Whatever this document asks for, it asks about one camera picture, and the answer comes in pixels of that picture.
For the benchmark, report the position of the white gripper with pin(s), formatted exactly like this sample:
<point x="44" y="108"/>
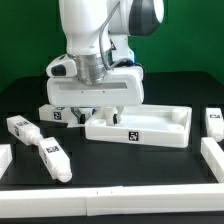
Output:
<point x="120" y="87"/>

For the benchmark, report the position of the paper sheet with markers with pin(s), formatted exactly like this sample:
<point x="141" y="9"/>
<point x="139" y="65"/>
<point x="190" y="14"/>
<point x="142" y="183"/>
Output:
<point x="75" y="125"/>

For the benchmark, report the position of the white fence bar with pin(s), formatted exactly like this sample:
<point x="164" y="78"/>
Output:
<point x="112" y="200"/>
<point x="5" y="158"/>
<point x="214" y="156"/>

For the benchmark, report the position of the white left fence bar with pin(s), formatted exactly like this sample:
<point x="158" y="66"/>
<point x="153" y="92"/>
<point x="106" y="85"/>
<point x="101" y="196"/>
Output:
<point x="5" y="158"/>

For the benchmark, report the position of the white front fence bar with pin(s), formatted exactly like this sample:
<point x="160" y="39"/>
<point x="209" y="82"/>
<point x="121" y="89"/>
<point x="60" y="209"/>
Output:
<point x="112" y="200"/>

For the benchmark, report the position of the white desk top tray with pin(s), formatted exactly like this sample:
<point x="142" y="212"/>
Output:
<point x="157" y="125"/>

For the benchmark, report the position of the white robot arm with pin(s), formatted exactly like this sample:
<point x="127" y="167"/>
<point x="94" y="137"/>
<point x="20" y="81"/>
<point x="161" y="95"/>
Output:
<point x="98" y="69"/>

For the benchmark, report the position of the white right fence bar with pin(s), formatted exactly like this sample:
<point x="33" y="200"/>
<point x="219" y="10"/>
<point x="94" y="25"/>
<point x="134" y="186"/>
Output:
<point x="214" y="156"/>

